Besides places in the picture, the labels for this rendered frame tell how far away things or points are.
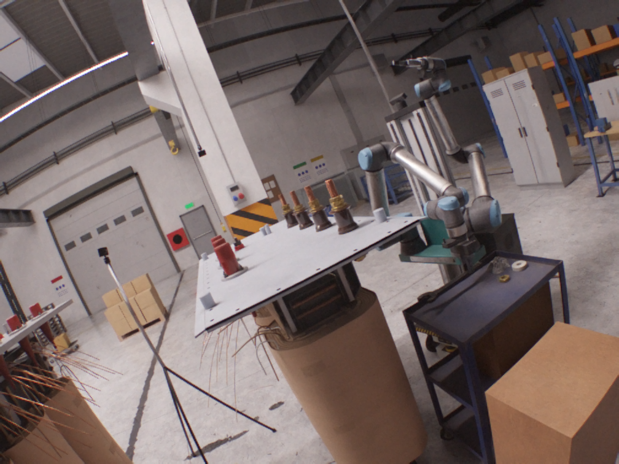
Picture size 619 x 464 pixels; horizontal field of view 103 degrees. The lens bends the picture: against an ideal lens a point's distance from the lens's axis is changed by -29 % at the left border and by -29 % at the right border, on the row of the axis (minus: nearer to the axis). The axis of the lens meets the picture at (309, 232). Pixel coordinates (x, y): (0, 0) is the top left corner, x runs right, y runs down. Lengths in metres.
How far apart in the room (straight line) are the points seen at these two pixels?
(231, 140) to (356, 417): 5.97
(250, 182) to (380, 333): 5.61
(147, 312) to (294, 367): 6.60
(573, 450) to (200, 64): 7.35
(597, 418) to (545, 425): 0.16
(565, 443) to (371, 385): 0.83
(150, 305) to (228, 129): 4.02
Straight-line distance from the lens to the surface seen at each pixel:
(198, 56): 7.39
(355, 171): 11.01
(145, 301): 7.70
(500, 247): 2.42
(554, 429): 0.89
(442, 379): 1.73
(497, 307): 1.44
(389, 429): 1.60
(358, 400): 1.43
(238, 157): 6.74
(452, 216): 1.51
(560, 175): 5.89
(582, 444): 0.98
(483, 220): 2.00
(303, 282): 0.94
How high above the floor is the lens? 1.62
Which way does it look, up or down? 9 degrees down
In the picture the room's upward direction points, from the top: 23 degrees counter-clockwise
